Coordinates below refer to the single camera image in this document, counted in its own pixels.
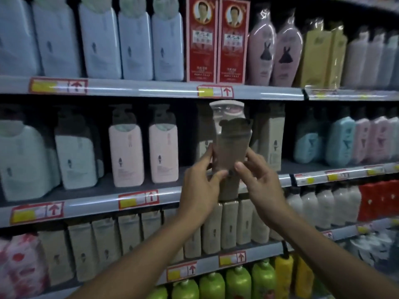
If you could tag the person's right hand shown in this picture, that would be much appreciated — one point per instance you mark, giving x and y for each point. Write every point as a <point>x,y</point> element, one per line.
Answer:
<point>265,191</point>

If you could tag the person's left hand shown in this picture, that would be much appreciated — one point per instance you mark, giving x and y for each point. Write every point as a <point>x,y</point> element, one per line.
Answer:
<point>198,193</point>

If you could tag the person's left thumb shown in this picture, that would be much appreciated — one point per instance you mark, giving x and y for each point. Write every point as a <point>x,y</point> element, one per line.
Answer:
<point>216,179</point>

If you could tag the person's right thumb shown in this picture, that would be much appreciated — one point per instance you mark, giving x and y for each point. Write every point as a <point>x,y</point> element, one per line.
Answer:
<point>243,171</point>

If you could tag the beige pump bottle dark cap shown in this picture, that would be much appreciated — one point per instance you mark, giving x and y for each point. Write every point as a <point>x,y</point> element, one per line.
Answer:
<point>230,143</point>

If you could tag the person's left forearm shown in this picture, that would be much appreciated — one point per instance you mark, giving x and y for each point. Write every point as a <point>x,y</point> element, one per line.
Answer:
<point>137,261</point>

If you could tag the person's right forearm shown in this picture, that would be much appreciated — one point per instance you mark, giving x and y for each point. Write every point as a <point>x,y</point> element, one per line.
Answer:
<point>324,261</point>

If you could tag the beige boxed pump bottle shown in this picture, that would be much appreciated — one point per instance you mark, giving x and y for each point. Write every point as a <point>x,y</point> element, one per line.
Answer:
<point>271,136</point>

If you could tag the pink pump bottle dark cap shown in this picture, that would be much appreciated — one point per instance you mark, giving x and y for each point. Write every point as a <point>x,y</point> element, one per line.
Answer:
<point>126,152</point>
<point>163,152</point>

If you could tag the small yellow price tag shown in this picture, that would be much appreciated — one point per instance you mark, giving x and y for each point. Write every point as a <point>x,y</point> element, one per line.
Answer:
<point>363,229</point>
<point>305,179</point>
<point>337,175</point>
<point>374,170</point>

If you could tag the light blue bottle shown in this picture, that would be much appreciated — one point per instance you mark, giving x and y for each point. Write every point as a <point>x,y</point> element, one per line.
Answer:
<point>339,141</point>
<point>308,143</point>

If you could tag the red framed price tag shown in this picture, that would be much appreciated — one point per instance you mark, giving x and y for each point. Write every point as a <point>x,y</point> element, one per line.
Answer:
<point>138,199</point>
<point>36,213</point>
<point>215,91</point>
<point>232,259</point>
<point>57,86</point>
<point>181,271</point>

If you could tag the row of white bottles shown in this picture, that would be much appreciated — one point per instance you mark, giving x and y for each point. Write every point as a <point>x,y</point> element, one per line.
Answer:
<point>324,205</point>

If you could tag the yellow bottle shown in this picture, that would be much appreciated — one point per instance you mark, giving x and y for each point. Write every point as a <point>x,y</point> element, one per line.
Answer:
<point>303,280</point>
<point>284,275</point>

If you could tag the pink bottle rabbit print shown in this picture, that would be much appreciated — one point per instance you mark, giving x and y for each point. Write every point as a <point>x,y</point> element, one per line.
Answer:
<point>261,52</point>
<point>286,56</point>

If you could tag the light pink bottle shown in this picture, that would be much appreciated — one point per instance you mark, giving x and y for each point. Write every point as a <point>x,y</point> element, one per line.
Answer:
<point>378,138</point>
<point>361,140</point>

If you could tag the red box with portrait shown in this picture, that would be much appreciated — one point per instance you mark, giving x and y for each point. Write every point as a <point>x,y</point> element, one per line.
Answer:
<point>201,43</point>
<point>233,46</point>

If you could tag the row of beige bottles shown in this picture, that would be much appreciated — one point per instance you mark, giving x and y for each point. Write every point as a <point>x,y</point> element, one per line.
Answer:
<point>106,239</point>

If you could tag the red bottles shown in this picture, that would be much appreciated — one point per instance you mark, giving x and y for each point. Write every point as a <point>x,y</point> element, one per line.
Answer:
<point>378,199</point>

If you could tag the yellow bottle twin pack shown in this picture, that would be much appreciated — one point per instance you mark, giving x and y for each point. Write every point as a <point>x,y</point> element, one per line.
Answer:
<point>321,56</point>

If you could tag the white pump bottle dark cap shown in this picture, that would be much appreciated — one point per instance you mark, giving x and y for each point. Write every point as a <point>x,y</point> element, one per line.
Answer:
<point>76,158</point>

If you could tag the white plastic refill packs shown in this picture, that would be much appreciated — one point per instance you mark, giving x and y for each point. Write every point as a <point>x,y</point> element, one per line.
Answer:
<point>374,249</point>

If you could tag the grey white bottle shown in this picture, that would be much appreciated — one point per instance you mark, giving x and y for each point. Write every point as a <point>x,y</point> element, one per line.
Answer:
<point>353,62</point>
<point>389,62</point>
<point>372,62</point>

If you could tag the pale green pump bottle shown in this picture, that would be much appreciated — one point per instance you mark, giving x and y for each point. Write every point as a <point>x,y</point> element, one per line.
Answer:
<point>21,158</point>

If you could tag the red white floral refill packs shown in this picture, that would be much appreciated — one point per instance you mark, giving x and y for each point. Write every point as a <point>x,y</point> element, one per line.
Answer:
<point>21,264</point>

